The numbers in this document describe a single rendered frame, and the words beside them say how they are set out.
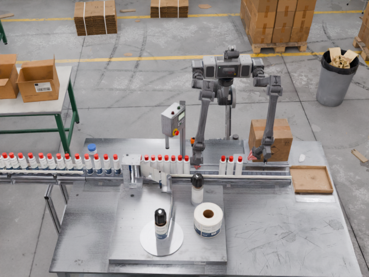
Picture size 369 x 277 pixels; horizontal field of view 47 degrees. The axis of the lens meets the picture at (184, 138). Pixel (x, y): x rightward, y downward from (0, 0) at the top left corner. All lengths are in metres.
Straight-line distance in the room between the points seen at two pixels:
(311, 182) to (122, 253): 1.60
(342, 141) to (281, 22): 2.09
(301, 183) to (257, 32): 3.36
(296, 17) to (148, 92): 2.39
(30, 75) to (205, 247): 2.64
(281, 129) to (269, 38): 3.16
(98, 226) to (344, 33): 5.43
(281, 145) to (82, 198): 1.64
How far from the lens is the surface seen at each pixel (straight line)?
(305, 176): 3.63
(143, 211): 3.22
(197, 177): 3.02
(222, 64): 3.51
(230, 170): 3.38
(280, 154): 3.61
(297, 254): 3.16
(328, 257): 3.21
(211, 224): 2.97
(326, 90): 5.64
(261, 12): 6.32
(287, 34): 6.60
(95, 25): 7.06
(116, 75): 6.12
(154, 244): 3.04
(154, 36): 6.96
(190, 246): 3.04
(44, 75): 4.66
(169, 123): 3.07
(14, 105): 4.57
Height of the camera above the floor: 3.44
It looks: 43 degrees down
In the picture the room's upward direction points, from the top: straight up
